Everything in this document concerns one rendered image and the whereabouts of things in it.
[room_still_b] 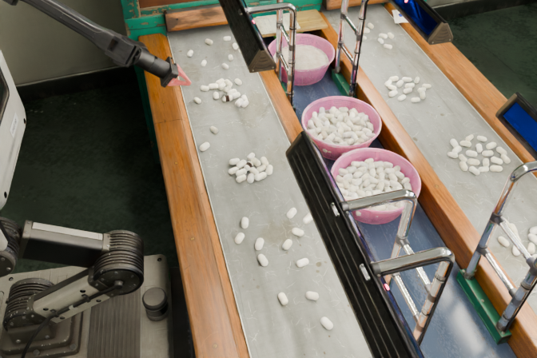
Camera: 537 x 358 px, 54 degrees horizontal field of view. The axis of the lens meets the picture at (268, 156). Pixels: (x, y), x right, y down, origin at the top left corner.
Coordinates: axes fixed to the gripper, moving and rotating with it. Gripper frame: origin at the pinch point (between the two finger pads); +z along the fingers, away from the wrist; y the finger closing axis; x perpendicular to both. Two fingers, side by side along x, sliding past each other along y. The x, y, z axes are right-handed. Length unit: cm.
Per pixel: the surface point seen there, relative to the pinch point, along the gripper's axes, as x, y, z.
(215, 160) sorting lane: 6.9, -26.9, 10.7
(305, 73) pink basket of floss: -21.1, 10.7, 40.9
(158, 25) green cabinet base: 7, 52, -2
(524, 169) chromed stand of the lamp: -58, -85, 32
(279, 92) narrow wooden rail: -13.4, -0.4, 30.0
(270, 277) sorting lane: 4, -73, 16
